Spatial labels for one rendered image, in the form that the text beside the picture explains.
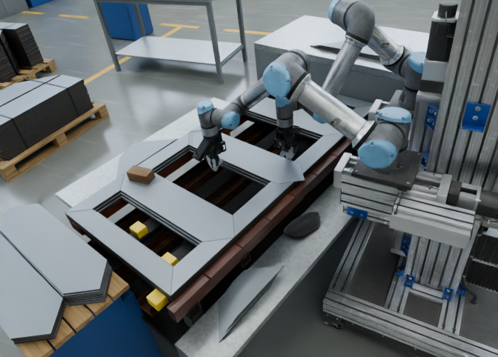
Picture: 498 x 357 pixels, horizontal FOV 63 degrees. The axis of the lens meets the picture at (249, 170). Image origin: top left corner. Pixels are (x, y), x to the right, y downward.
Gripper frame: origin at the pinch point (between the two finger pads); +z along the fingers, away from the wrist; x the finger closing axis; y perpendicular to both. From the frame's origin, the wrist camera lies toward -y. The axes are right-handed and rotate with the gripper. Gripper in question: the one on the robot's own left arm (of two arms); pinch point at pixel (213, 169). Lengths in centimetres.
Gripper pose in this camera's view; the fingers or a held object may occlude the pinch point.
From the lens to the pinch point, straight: 195.9
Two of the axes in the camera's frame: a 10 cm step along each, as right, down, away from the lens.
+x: -7.6, -3.4, 5.6
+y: 6.4, -5.2, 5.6
